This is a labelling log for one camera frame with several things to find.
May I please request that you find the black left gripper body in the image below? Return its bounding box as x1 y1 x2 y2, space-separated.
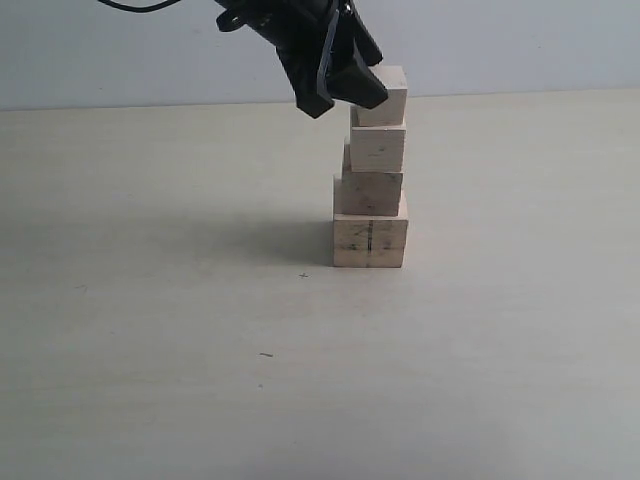
216 1 360 119

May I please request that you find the medium brown wooden cube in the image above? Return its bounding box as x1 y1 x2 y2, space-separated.
336 142 404 216

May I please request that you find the small light wooden cube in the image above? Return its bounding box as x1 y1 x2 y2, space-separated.
355 65 408 127

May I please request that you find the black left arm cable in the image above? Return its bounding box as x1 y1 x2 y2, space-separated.
97 0 181 14

